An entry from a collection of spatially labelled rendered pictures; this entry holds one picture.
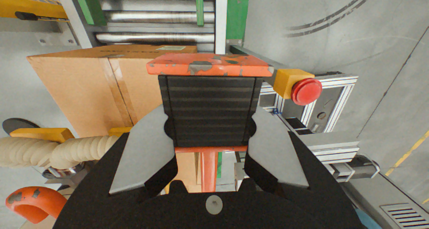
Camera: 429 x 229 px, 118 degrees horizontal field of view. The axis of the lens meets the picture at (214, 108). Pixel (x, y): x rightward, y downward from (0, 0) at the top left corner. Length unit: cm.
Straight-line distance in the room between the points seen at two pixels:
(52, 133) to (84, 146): 14
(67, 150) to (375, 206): 106
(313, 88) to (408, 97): 251
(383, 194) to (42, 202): 113
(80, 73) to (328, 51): 180
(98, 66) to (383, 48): 224
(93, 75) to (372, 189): 121
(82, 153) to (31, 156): 8
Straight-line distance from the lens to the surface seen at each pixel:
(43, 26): 168
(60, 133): 42
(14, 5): 88
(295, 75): 39
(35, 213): 38
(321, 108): 175
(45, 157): 36
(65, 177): 38
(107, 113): 53
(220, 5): 73
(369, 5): 191
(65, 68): 53
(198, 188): 165
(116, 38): 89
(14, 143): 38
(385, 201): 103
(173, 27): 85
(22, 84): 231
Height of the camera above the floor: 131
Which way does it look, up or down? 59 degrees down
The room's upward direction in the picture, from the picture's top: 174 degrees clockwise
